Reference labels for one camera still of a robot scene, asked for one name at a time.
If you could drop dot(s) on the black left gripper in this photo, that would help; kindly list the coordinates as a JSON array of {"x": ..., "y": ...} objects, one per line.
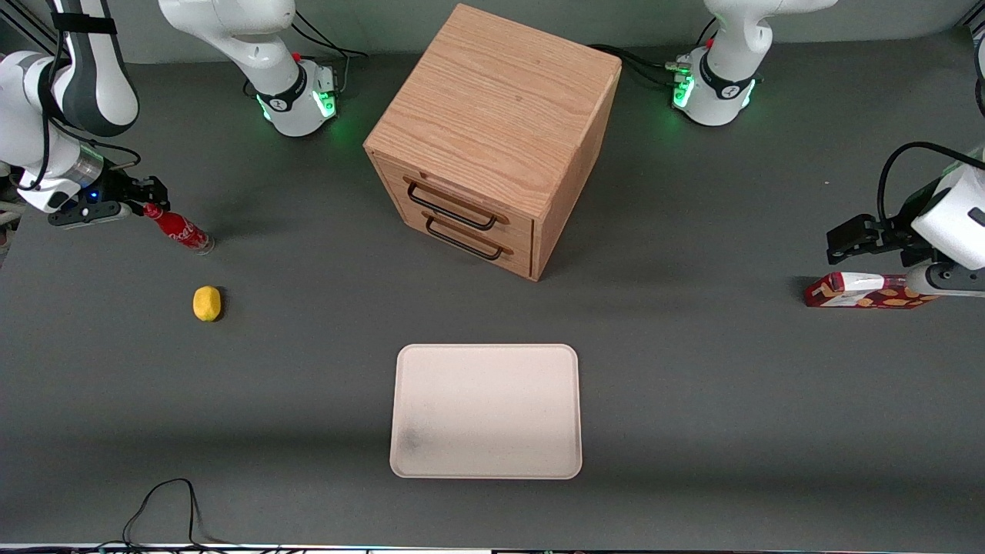
[{"x": 897, "y": 233}]

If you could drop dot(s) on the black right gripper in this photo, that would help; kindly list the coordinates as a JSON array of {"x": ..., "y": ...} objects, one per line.
[{"x": 118, "y": 188}]

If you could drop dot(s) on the red coke bottle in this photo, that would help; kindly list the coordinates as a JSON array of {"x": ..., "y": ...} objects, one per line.
[{"x": 181, "y": 231}]

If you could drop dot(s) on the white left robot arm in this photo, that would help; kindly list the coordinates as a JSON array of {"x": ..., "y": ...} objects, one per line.
[{"x": 731, "y": 46}]

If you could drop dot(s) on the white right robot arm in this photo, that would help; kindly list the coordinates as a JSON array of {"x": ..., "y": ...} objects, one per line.
[{"x": 31, "y": 115}]

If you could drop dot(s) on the beige plastic tray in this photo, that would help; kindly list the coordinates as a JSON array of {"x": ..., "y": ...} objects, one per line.
[{"x": 485, "y": 412}]

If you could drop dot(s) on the red plaid cookie box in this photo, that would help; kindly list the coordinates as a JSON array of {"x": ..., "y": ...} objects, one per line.
[{"x": 854, "y": 296}]

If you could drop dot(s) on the yellow lemon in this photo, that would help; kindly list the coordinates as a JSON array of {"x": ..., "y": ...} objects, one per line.
[{"x": 206, "y": 303}]

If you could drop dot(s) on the wooden drawer front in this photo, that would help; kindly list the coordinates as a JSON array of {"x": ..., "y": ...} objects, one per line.
[
  {"x": 517, "y": 261},
  {"x": 515, "y": 235}
]

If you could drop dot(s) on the wooden drawer cabinet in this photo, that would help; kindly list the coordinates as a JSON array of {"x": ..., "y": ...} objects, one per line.
[{"x": 500, "y": 100}]

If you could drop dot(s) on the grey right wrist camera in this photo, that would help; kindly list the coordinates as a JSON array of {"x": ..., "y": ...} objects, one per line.
[{"x": 88, "y": 215}]

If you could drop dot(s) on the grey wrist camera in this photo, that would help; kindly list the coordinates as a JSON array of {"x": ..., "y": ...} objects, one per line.
[
  {"x": 950, "y": 281},
  {"x": 88, "y": 215}
]

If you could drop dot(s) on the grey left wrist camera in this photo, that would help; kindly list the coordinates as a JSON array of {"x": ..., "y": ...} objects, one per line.
[{"x": 950, "y": 281}]

